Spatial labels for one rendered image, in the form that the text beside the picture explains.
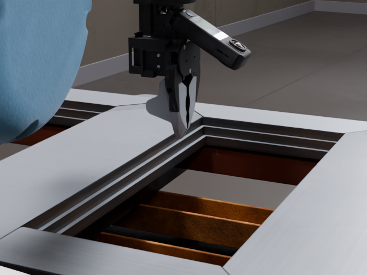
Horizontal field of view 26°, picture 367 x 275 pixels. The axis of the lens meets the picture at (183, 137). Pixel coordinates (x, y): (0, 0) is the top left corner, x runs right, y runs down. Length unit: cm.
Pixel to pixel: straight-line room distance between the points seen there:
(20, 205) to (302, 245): 37
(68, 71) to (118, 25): 553
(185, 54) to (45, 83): 77
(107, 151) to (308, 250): 45
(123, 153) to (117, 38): 468
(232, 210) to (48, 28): 110
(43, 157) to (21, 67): 92
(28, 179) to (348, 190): 45
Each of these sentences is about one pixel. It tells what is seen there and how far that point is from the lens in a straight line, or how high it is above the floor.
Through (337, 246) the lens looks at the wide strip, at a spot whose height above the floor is 86.
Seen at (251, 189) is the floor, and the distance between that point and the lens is 356.
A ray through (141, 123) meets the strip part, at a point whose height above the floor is 86.
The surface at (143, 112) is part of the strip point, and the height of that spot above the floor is 86.
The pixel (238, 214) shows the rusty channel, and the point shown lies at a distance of 143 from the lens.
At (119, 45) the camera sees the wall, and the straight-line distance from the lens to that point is 594.
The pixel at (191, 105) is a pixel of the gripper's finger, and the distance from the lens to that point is 116.
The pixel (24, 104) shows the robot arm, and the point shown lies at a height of 117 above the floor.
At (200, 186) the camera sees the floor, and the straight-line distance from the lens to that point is 358.
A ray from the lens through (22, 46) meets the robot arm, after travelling 33.
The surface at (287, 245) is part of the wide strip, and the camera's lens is 93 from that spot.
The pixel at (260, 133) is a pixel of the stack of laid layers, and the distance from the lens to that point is 142.
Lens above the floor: 125
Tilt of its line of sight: 17 degrees down
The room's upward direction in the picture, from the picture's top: straight up
